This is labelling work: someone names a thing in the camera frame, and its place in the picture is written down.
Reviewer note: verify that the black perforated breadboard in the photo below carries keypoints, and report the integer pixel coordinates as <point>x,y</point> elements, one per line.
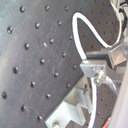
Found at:
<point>39,63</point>

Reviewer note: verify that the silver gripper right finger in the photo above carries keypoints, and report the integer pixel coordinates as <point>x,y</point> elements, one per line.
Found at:
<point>114,55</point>

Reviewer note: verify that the silver metal cable clip fixture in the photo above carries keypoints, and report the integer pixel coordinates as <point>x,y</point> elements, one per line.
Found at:
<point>70,108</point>

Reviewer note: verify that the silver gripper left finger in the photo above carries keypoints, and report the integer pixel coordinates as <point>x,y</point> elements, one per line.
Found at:
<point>100,72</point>

